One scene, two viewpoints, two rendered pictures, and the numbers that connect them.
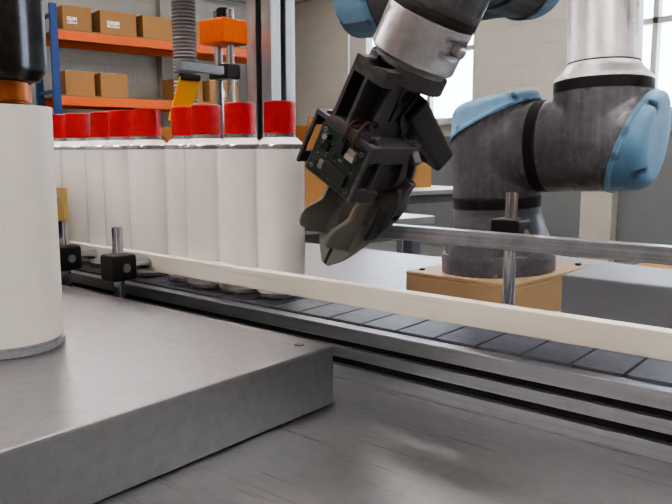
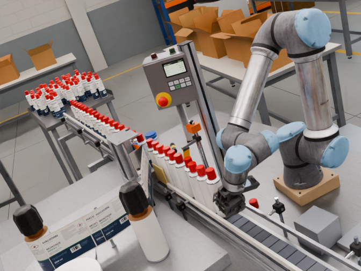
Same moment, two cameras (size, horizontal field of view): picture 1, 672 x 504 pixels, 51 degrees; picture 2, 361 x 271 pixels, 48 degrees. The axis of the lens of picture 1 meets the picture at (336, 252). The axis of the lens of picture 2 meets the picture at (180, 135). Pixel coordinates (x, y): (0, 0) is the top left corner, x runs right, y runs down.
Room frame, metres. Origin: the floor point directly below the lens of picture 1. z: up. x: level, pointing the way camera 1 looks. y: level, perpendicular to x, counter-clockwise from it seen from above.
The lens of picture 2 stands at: (-0.39, -0.45, 1.80)
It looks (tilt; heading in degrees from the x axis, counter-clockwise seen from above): 24 degrees down; 27
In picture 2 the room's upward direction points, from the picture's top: 19 degrees counter-clockwise
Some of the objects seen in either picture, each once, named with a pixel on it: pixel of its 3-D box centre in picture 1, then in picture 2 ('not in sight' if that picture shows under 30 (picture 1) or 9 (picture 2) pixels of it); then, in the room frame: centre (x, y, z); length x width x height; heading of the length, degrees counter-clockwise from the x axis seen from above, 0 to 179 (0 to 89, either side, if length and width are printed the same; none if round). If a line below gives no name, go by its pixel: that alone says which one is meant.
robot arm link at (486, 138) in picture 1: (500, 145); (294, 142); (0.95, -0.22, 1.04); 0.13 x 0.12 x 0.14; 53
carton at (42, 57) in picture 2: not in sight; (42, 54); (4.89, 4.04, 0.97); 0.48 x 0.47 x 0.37; 41
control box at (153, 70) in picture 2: not in sight; (172, 78); (0.95, 0.17, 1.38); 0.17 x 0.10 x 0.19; 105
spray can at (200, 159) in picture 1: (207, 196); (199, 185); (0.81, 0.15, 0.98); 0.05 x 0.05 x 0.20
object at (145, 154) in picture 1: (149, 192); (185, 175); (0.89, 0.23, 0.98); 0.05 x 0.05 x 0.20
